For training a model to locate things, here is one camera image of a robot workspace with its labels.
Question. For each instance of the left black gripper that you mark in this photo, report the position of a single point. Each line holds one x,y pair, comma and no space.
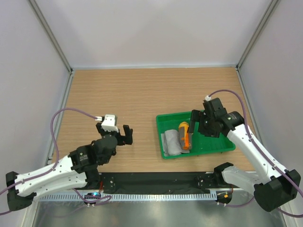
127,139

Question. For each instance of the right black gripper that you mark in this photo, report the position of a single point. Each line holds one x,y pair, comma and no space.
195,117

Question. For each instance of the grey orange happy towel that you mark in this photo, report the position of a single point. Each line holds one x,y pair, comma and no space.
185,138

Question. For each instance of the grey panda towel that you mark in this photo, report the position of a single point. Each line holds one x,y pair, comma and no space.
171,145

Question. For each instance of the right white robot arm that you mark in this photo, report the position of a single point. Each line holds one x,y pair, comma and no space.
272,185

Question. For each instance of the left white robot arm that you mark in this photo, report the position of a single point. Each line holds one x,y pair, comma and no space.
77,170

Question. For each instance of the green plastic tray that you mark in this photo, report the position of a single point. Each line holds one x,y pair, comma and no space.
201,145

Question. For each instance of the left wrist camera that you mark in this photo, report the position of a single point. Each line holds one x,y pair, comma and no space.
109,123

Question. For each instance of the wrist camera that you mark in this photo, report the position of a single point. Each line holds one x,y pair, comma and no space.
207,98
109,123

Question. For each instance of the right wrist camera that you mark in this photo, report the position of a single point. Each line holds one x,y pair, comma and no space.
207,98

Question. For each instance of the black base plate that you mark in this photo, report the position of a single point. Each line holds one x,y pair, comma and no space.
158,183

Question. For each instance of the slotted cable duct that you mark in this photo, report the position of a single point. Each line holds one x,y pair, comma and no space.
69,196

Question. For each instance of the front aluminium rail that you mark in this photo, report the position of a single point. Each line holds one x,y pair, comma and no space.
58,181

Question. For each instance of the right aluminium frame post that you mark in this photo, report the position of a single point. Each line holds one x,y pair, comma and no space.
258,31

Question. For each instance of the aluminium frame post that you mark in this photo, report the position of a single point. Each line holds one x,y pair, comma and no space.
42,20
258,31

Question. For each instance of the left aluminium frame post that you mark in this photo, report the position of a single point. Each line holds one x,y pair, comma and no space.
42,20

